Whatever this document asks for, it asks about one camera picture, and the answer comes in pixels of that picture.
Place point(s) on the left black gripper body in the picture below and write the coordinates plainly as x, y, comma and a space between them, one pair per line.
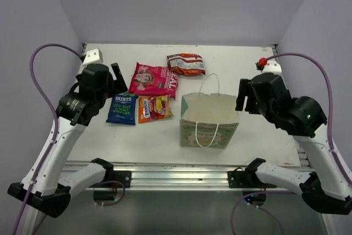
107, 91

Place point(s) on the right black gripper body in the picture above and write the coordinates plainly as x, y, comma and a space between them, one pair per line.
267, 113

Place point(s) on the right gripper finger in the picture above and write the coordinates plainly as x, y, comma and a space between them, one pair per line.
242, 94
251, 104

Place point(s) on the blue Burts crisps bag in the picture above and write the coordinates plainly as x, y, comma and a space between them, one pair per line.
122, 109

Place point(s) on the pink Real crisps bag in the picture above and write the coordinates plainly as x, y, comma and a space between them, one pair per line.
153, 81

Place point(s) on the green printed paper bag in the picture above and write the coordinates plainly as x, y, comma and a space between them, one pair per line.
207, 121

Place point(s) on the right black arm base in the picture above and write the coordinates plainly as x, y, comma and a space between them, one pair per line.
238, 178

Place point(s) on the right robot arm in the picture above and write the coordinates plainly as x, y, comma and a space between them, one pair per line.
325, 190

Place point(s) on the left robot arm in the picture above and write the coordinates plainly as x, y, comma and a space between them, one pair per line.
43, 188

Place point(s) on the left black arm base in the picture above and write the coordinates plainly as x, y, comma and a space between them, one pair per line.
118, 177

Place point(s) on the orange Fox's candy bag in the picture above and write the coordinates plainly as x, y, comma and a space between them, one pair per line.
154, 108

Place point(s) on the red orange snack bag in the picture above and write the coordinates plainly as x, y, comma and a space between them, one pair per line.
187, 64

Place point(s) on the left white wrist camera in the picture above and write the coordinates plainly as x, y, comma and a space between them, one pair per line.
92, 57

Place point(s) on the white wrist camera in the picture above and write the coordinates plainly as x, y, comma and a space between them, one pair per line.
92, 57
272, 67

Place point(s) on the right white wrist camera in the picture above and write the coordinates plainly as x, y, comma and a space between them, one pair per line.
272, 67

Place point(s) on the aluminium rail frame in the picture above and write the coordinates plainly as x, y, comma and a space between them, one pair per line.
178, 177

